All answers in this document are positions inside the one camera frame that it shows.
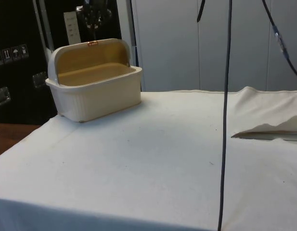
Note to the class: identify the black cabinet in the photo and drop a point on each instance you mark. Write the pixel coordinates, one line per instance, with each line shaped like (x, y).
(16, 79)

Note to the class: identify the pale locker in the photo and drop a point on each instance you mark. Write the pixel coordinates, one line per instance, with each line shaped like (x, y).
(167, 48)

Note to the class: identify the rounded box lid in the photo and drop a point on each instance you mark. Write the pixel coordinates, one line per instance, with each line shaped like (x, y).
(90, 57)

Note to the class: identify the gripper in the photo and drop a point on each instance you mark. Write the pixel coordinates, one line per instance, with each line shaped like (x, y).
(92, 6)

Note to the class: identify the cream box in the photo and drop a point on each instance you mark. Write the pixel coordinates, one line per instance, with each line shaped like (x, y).
(97, 98)

